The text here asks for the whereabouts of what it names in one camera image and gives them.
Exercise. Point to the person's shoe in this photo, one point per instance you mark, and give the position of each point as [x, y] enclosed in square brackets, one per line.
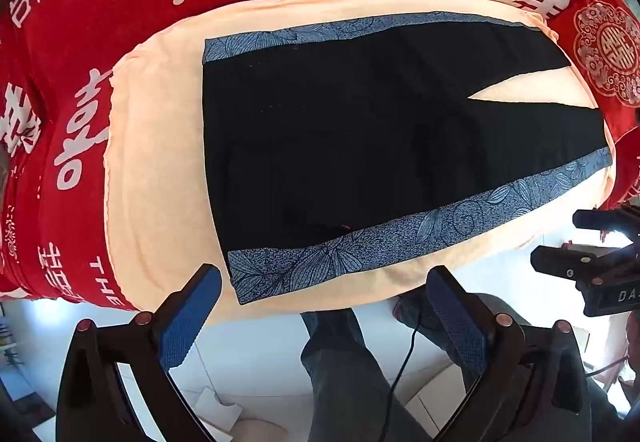
[412, 309]

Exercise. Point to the red printed bedsheet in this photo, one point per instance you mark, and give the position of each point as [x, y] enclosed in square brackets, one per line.
[75, 22]

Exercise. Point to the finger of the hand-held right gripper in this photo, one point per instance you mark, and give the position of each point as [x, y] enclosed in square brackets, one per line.
[562, 262]
[600, 221]

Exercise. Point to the black pants with blue trim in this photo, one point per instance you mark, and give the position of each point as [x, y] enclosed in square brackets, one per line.
[350, 132]

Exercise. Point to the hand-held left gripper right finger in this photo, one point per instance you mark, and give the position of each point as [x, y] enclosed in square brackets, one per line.
[455, 317]

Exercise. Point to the red pillow with round pattern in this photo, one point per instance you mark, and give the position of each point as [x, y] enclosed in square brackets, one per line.
[607, 47]

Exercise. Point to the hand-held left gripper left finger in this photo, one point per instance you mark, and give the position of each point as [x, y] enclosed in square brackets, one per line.
[192, 309]

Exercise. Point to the peach towel blanket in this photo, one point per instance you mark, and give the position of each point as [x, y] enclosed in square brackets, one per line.
[160, 147]

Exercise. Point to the person's leg in jeans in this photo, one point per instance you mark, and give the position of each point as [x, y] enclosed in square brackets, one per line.
[345, 372]

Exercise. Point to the white paper sheet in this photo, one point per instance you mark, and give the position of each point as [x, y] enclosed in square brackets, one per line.
[217, 407]

